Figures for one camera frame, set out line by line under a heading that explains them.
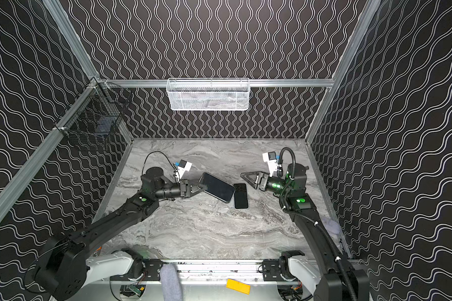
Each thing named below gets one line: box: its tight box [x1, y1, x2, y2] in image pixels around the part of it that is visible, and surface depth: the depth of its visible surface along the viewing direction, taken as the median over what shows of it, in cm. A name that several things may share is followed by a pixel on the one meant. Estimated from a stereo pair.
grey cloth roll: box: [160, 263, 184, 301], surface depth 71 cm
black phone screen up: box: [197, 171, 236, 204], surface depth 76 cm
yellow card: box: [226, 278, 251, 295], surface depth 73 cm
